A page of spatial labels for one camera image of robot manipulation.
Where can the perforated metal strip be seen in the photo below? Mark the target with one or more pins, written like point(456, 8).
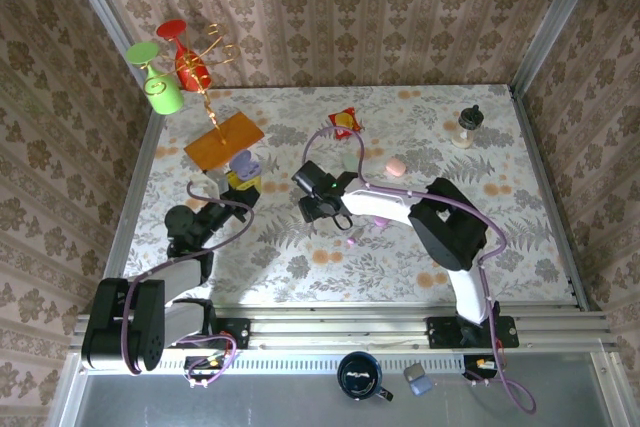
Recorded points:
point(280, 364)

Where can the black topped sand timer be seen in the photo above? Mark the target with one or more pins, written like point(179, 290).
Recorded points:
point(471, 119)

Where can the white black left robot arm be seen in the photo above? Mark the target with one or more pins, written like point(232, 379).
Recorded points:
point(122, 327)

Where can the green wine glass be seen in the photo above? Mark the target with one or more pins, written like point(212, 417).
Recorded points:
point(165, 94)

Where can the red wine glass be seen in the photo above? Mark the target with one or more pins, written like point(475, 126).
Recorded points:
point(171, 29)

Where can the small grey blue box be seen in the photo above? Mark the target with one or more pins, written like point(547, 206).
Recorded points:
point(419, 382)

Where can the dark blue mug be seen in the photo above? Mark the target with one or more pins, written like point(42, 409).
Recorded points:
point(345, 382)

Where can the aluminium side rail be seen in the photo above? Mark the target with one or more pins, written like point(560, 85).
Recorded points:
point(141, 172)
point(544, 172)

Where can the aluminium cross rail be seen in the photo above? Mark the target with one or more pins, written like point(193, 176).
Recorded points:
point(325, 332)

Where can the pink earbud case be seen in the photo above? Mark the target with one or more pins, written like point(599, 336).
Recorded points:
point(395, 167)

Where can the aluminium frame post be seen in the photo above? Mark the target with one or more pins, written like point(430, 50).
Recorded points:
point(560, 7)
point(102, 9)

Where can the lilac blue earbud case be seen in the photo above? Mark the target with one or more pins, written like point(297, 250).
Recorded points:
point(245, 164)

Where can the red snack packet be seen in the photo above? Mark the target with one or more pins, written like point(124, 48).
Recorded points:
point(345, 122)

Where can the grey metal tray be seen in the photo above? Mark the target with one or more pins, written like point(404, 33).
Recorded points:
point(250, 402)

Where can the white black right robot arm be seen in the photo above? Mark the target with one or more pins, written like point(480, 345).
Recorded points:
point(450, 227)

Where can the black connector block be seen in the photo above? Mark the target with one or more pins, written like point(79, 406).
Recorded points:
point(475, 364)
point(200, 362)

